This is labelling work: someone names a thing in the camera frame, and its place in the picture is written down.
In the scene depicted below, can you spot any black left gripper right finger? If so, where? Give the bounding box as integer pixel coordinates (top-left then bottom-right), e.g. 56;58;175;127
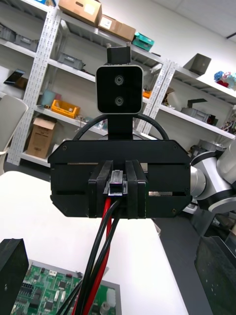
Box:
194;235;236;315

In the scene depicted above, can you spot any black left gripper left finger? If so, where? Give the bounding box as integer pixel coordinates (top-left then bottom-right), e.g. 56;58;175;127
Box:
0;238;30;315

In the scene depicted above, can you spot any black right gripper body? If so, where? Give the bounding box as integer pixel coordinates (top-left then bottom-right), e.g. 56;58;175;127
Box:
47;139;193;219

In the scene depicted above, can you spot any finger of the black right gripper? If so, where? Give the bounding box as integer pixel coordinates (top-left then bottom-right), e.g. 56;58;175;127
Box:
125;159;149;220
88;159;115;220

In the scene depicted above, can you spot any red black green cable bundle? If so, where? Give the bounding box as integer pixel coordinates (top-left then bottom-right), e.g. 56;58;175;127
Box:
55;169;129;315

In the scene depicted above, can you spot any pale grey chair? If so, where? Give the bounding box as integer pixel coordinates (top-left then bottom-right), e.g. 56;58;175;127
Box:
0;94;30;176

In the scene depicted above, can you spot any white metal shelf with goods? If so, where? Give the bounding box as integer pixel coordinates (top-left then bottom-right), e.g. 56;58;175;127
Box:
137;52;236;158
0;0;171;168

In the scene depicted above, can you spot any green circuit board grey frame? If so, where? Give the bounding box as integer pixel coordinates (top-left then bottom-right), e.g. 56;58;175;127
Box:
9;259;122;315

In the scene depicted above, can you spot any black camera cable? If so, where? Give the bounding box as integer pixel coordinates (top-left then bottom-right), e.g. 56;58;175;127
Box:
72;113;170;141

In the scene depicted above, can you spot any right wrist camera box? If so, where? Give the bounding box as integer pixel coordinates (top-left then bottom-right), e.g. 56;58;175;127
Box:
95;42;145;141

